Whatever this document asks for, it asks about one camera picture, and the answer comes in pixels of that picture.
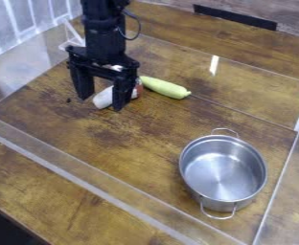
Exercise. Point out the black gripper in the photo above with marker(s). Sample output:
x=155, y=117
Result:
x=103, y=62

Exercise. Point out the white red plush mushroom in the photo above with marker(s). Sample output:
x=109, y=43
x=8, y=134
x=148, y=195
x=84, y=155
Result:
x=103, y=99

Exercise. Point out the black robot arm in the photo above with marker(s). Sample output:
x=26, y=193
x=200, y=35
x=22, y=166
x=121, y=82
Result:
x=104, y=22

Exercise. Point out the clear acrylic triangular stand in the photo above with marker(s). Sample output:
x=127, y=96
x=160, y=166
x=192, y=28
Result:
x=72, y=37

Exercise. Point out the black strip on table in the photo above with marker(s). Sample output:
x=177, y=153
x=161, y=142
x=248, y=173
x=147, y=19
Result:
x=236, y=17

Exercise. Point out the clear acrylic barrier panel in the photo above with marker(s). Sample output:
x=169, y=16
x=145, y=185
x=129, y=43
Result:
x=149, y=209

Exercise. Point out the spoon with yellow-green handle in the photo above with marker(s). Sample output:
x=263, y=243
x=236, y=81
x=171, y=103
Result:
x=163, y=87

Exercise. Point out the silver pot with handles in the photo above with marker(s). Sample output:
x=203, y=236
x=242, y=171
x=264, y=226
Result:
x=223, y=171

